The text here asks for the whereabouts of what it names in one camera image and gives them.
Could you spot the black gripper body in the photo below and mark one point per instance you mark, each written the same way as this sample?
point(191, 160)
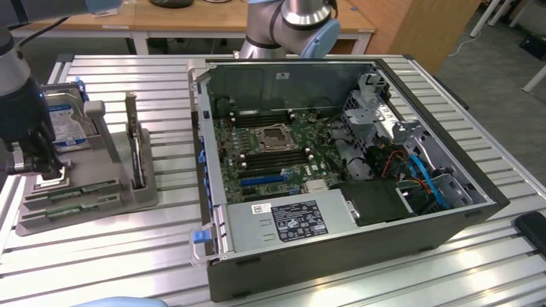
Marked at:
point(22, 105)

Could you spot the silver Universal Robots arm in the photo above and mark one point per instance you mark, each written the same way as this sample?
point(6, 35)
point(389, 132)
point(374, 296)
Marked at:
point(273, 19)

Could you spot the green RAM stick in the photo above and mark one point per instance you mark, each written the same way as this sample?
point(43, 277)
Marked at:
point(80, 189)
point(72, 208)

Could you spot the black RAM slot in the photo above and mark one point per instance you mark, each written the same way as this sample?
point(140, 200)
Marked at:
point(263, 119)
point(262, 112)
point(265, 123)
point(263, 116)
point(277, 156)
point(279, 163)
point(275, 153)
point(278, 160)

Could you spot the silver CPU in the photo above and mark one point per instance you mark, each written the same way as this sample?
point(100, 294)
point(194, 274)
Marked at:
point(54, 184)

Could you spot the hard disk with blue label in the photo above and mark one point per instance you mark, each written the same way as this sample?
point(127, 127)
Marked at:
point(68, 124)

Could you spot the grey parts rack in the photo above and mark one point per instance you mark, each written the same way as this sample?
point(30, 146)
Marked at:
point(98, 192)

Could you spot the graphics card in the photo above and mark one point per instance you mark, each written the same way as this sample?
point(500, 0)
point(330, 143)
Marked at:
point(136, 144)

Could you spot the blue case latch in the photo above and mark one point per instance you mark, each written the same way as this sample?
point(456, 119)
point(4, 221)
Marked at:
point(199, 237)

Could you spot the light blue rounded object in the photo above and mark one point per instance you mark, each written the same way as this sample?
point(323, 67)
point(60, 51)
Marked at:
point(123, 302)

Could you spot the black expansion slot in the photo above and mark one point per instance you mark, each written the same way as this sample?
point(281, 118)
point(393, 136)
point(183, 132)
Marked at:
point(261, 173)

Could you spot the wooden desk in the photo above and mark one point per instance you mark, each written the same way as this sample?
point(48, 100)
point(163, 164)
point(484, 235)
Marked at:
point(191, 16)

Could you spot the blue expansion slot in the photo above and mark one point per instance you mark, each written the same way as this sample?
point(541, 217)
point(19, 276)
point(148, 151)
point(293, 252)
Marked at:
point(265, 180)

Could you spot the CPU socket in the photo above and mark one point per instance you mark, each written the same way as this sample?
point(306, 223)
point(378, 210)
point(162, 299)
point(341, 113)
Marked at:
point(274, 138)

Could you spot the grey power supply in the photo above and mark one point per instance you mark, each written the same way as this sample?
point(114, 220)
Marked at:
point(255, 230)

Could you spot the green motherboard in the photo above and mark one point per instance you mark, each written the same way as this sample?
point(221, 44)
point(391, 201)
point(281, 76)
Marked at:
point(315, 140)

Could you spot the silver chipset heat sink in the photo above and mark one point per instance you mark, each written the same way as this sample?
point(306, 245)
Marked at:
point(318, 185)

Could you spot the metal disk bay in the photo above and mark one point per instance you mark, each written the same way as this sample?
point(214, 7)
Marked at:
point(371, 121)

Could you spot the black open PC case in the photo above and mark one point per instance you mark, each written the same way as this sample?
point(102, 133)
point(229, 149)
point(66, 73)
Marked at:
point(362, 243)

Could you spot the wooden cabinet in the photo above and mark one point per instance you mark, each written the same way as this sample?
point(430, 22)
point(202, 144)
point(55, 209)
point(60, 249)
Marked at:
point(422, 28)

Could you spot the black flat device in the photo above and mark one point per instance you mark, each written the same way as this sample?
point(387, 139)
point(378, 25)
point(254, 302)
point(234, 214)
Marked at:
point(533, 230)

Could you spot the white table leg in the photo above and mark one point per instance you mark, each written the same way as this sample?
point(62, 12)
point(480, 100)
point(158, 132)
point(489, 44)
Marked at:
point(536, 80)

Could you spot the black box on floor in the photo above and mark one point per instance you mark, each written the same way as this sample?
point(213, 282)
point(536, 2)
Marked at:
point(533, 44)

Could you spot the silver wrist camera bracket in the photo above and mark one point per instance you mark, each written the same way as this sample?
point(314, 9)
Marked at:
point(18, 160)

